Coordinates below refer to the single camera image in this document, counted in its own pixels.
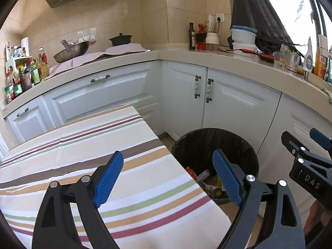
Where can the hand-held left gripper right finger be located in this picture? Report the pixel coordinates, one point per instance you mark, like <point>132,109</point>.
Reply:
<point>228,179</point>

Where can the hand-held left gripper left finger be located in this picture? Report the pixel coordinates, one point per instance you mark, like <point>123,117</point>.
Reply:
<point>109,179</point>

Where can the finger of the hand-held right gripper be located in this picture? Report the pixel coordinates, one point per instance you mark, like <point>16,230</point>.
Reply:
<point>291,142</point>
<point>320,137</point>

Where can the black trash bin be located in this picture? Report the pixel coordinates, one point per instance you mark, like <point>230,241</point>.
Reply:
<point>197,142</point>

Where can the person's right hand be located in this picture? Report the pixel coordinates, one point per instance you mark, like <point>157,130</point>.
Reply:
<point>313,217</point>

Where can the striped tablecloth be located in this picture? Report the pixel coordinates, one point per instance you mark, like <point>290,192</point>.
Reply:
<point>77,155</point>

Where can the white kitchen cabinet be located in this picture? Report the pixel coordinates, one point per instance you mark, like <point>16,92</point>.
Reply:
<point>233,103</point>

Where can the orange detergent bottle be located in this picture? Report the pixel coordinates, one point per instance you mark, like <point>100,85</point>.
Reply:
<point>321,62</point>

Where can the clear drinking glass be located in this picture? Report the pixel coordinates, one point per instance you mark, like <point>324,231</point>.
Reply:
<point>280,61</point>
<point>293,63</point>

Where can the white plastic bowl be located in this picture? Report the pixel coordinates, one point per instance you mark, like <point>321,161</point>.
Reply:
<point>243,49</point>

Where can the white bowl with blue lid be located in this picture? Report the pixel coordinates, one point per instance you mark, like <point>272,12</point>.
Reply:
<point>243,36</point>

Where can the pale stove cover cloth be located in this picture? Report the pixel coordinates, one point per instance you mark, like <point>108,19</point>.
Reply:
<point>88,58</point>

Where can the white ceramic jar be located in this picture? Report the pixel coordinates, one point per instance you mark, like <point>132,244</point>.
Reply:
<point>212,42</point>

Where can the cluster of condiment bottles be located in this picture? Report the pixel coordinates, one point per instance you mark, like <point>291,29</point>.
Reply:
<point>28,77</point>

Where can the steel wok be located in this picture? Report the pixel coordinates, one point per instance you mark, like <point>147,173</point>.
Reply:
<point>72,53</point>

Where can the dark hanging cloth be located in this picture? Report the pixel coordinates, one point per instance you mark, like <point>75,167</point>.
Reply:
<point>259,13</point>

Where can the black cup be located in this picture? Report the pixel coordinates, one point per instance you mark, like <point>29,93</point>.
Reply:
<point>201,38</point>

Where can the black lidded pot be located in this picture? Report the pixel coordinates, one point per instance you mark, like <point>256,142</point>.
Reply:
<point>120,41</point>

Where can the white packet in jar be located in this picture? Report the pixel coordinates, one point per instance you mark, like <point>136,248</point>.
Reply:
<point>211,24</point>

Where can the red orange packet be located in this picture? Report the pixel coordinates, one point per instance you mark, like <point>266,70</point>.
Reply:
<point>202,28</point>

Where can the dark oil bottle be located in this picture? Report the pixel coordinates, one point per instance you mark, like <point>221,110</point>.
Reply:
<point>192,37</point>

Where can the white spice rack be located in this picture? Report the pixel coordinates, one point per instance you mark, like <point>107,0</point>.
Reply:
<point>15,61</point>

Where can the paper towel roll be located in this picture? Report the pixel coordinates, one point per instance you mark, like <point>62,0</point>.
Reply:
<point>25,46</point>

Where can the white wall socket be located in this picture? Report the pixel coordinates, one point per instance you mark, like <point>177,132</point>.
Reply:
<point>220,18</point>

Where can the white wall hooks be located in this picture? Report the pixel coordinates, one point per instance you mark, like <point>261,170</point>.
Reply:
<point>87,35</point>

